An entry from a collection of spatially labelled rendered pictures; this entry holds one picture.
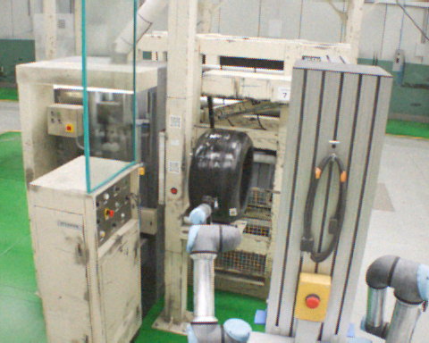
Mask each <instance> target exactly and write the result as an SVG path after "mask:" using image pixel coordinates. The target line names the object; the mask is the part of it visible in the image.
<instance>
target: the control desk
mask: <svg viewBox="0 0 429 343"><path fill-rule="evenodd" d="M29 200H30V208H31V216H32V224H33V232H34V239H35V248H36V256H37V264H38V278H39V286H40V294H41V299H42V304H43V309H44V317H45V325H46V338H47V343H133V342H135V340H136V339H137V337H138V336H139V334H140V329H139V326H140V325H141V324H142V309H141V302H140V242H139V164H138V163H134V164H133V165H132V166H131V167H129V168H128V169H126V170H124V171H122V173H120V174H117V176H115V177H114V178H113V179H112V180H109V181H107V182H106V184H104V185H102V186H101V187H99V188H98V189H97V190H94V191H93V192H92V193H90V194H87V190H86V173H85V156H81V157H79V158H76V159H74V160H72V161H71V162H69V163H66V164H65V165H63V166H61V167H60V168H58V169H55V170H53V171H51V172H49V173H48V174H46V175H44V176H42V177H41V178H39V179H36V180H34V181H32V182H31V183H29Z"/></svg>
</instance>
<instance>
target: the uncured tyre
mask: <svg viewBox="0 0 429 343"><path fill-rule="evenodd" d="M253 162H254V149H253V140H252V139H251V138H250V137H249V136H248V134H247V133H245V132H243V131H241V130H228V129H221V128H212V129H208V130H207V131H206V132H205V133H203V134H201V135H200V137H199V139H198V141H197V144H196V145H195V147H194V152H193V155H192V157H191V162H190V166H189V176H188V199H189V205H190V208H191V209H192V210H194V209H196V208H197V207H198V206H199V205H202V197H204V196H209V197H211V198H215V199H216V198H217V207H218V210H217V211H215V213H211V215H212V221H213V222H228V223H230V222H235V221H237V220H238V219H240V218H241V216H242V215H243V214H244V212H245V210H246V208H247V202H248V197H249V192H250V189H251V185H252V180H253ZM235 208H236V214H237V215H230V209H235Z"/></svg>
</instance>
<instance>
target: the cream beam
mask: <svg viewBox="0 0 429 343"><path fill-rule="evenodd" d="M290 84H291V76H282V75H272V74H262V73H252V72H242V71H223V70H214V69H212V70H211V71H207V72H205V73H202V89H201V95H203V96H219V97H227V98H235V99H243V100H257V101H268V102H276V103H285V104H289V103H290V101H287V100H279V99H278V87H288V88H290Z"/></svg>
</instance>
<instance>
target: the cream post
mask: <svg viewBox="0 0 429 343"><path fill-rule="evenodd" d="M195 21H196V0H169V5H168V39H167V95H166V113H165V162H164V203H165V224H164V322H167V323H170V321H171V318H172V324H176V325H181V323H182V322H183V315H184V314H185V313H186V292H187V267H188V252H187V246H188V239H184V238H179V236H180V230H177V214H178V213H179V212H180V211H181V210H182V209H183V208H184V207H185V205H186V204H187V203H188V202H189V199H188V176H189V166H190V143H191V118H192V94H193V69H194V45H195ZM170 115H173V116H181V128H170ZM171 139H175V140H179V145H171ZM169 161H171V162H177V163H181V169H180V174H178V173H172V172H169ZM173 188H175V189H176V193H173V192H172V189H173Z"/></svg>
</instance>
